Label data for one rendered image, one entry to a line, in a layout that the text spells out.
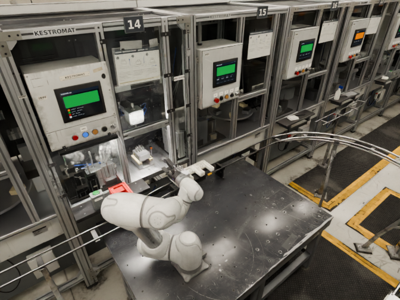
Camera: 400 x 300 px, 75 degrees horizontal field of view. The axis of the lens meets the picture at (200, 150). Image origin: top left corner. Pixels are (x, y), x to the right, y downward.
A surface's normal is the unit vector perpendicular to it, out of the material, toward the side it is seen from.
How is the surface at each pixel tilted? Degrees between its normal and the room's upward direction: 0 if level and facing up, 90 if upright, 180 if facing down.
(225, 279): 0
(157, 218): 61
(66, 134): 90
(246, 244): 0
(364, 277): 0
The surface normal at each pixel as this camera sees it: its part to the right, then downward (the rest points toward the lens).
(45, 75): 0.60, 0.44
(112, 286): 0.00, -0.84
